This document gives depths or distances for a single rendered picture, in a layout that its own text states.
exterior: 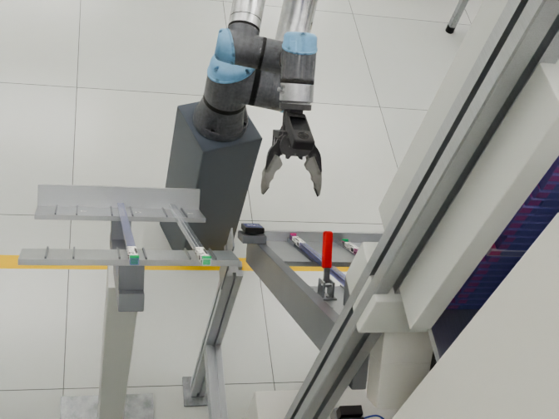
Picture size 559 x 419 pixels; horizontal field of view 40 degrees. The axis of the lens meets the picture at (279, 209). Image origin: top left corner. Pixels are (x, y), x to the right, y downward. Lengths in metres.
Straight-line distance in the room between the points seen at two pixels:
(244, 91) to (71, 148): 0.95
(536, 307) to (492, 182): 0.11
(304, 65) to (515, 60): 1.09
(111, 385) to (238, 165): 0.72
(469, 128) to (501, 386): 0.22
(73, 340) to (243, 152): 0.74
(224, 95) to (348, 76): 1.35
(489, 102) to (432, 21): 3.13
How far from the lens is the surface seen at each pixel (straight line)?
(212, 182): 2.16
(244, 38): 1.76
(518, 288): 0.65
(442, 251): 0.73
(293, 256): 1.53
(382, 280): 0.81
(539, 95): 0.61
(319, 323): 1.15
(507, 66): 0.60
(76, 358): 2.28
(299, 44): 1.67
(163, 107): 2.91
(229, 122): 2.03
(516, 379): 0.66
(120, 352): 1.67
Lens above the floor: 2.04
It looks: 50 degrees down
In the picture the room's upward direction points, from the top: 19 degrees clockwise
